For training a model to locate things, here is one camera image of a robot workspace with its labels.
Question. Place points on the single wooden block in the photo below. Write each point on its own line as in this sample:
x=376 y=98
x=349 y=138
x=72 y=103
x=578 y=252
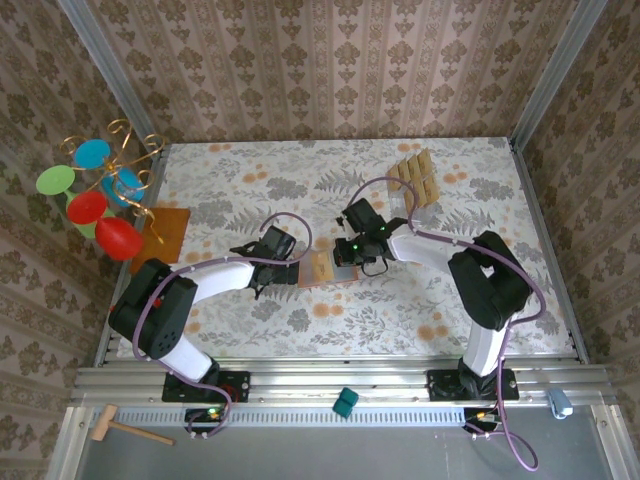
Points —
x=407 y=202
x=322 y=267

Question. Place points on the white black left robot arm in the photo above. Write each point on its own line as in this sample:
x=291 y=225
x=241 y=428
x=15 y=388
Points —
x=222 y=279

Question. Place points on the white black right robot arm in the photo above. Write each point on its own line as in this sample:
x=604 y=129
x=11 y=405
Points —
x=487 y=350

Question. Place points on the floral tablecloth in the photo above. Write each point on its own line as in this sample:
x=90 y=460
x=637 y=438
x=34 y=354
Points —
x=350 y=330

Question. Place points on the orange wooden rack base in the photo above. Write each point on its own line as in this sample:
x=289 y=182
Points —
x=170 y=225

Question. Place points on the teal small box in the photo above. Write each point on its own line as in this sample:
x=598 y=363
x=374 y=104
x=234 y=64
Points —
x=346 y=402

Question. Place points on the red plastic wine glass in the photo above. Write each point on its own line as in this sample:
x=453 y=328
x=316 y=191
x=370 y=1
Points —
x=117 y=240

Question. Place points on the grey metal panel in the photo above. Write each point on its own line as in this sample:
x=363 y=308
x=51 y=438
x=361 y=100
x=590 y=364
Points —
x=325 y=455

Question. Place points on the blue plastic wine glass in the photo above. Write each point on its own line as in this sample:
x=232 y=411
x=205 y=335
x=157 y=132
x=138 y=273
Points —
x=92 y=154

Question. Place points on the small wooden mallet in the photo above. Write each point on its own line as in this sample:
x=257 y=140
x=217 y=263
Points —
x=103 y=422

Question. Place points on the green plastic wine glass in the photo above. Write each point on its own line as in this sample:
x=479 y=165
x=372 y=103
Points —
x=55 y=180

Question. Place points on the white blue clip device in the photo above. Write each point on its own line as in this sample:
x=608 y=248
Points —
x=560 y=404

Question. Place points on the wide aluminium base rail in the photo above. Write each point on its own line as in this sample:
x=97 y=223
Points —
x=325 y=380

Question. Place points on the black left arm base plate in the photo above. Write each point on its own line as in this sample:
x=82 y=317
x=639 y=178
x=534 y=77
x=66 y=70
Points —
x=240 y=385

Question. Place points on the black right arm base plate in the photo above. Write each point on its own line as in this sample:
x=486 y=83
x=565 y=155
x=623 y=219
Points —
x=440 y=395

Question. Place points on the aluminium frame post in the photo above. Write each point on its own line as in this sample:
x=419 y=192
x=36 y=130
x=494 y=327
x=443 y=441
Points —
x=106 y=65
x=559 y=65

